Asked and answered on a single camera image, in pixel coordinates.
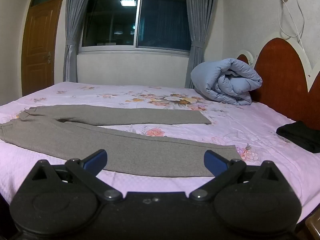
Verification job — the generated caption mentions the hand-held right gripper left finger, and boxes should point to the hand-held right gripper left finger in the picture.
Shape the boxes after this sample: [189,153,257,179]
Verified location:
[31,149,123,203]

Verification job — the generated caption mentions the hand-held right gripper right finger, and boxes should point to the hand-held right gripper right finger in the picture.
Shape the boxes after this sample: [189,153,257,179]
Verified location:
[189,150,288,203]

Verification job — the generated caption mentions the grey pants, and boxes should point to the grey pants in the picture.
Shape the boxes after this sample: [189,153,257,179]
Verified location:
[0,105,241,178]

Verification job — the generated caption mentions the bed with pink floral sheet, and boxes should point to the bed with pink floral sheet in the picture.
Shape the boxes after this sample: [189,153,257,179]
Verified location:
[0,81,320,220]

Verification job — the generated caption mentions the folded light blue duvet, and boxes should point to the folded light blue duvet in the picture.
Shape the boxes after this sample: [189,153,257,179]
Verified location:
[190,58,263,106]

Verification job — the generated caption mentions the black cloth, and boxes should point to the black cloth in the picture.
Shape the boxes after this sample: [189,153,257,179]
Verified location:
[276,121,320,154]

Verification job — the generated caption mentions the red wooden headboard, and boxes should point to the red wooden headboard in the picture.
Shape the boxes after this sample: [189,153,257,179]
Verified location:
[236,31,320,130]

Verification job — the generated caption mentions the brown wooden nightstand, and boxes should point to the brown wooden nightstand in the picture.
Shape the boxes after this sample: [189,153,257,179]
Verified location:
[299,215,320,240]

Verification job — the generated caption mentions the brown wooden door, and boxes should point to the brown wooden door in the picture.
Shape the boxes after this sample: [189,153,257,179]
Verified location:
[21,0,68,97]

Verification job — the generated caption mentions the sliding glass window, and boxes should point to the sliding glass window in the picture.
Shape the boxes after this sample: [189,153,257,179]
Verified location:
[78,0,193,54]

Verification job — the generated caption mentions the white cable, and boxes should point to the white cable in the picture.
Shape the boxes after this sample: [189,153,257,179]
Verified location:
[278,0,313,69]

